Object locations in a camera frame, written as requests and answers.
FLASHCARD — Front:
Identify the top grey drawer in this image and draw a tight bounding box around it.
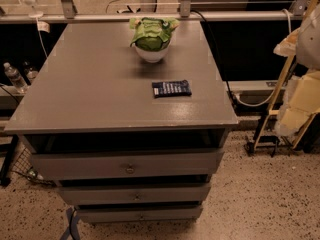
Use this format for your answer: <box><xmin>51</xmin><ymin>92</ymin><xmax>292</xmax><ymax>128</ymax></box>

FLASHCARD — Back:
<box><xmin>31</xmin><ymin>149</ymin><xmax>223</xmax><ymax>180</ymax></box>

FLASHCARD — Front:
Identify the grey drawer cabinet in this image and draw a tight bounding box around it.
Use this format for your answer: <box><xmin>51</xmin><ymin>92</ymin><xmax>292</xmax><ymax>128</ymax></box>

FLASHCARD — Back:
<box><xmin>6</xmin><ymin>22</ymin><xmax>237</xmax><ymax>212</ymax></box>

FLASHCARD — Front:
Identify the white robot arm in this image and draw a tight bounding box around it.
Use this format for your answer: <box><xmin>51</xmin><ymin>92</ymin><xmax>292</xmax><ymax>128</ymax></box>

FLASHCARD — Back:
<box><xmin>273</xmin><ymin>5</ymin><xmax>320</xmax><ymax>136</ymax></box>

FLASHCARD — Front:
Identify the white cable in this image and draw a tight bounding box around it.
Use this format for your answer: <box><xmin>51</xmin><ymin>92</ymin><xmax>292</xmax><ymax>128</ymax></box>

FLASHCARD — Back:
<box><xmin>233</xmin><ymin>8</ymin><xmax>293</xmax><ymax>108</ymax></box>

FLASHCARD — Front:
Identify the grey drawer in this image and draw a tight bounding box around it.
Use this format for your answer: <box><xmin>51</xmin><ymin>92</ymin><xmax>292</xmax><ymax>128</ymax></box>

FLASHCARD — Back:
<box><xmin>77</xmin><ymin>205</ymin><xmax>203</xmax><ymax>223</ymax></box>
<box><xmin>58</xmin><ymin>184</ymin><xmax>210</xmax><ymax>205</ymax></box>
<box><xmin>31</xmin><ymin>149</ymin><xmax>223</xmax><ymax>180</ymax></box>

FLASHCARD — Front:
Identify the clear plastic water bottle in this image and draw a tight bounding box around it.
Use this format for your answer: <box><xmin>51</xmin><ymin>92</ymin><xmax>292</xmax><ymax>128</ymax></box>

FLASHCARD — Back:
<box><xmin>3</xmin><ymin>62</ymin><xmax>28</xmax><ymax>94</ymax></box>

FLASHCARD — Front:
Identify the white bowl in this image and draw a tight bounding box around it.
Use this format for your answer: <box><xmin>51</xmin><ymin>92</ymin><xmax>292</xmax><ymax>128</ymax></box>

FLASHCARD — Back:
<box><xmin>135</xmin><ymin>45</ymin><xmax>170</xmax><ymax>63</ymax></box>

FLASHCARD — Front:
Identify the middle grey drawer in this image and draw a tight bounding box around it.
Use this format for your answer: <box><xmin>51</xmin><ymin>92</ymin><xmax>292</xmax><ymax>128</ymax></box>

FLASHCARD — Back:
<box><xmin>58</xmin><ymin>184</ymin><xmax>210</xmax><ymax>205</ymax></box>

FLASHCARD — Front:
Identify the metal railing frame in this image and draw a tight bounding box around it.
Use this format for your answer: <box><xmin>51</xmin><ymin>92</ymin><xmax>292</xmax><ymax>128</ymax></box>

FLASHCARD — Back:
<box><xmin>1</xmin><ymin>0</ymin><xmax>319</xmax><ymax>24</ymax></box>

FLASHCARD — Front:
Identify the wire mesh basket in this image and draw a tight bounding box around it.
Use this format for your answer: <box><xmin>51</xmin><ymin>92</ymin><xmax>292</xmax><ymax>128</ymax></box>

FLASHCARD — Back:
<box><xmin>11</xmin><ymin>148</ymin><xmax>55</xmax><ymax>186</ymax></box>

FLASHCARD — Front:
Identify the bottom grey drawer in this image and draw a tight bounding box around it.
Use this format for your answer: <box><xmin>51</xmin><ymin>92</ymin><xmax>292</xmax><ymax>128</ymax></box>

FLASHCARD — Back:
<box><xmin>77</xmin><ymin>205</ymin><xmax>203</xmax><ymax>223</ymax></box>

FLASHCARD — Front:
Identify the dark blue snack packet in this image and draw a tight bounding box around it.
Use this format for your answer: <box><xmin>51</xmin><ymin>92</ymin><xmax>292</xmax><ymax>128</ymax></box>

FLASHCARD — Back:
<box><xmin>152</xmin><ymin>80</ymin><xmax>192</xmax><ymax>98</ymax></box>

